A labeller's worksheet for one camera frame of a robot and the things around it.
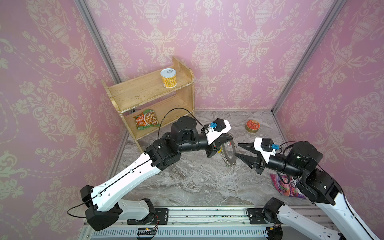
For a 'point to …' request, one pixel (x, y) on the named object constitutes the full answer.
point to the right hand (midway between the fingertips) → (238, 147)
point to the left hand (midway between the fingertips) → (230, 139)
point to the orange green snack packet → (148, 118)
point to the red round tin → (252, 126)
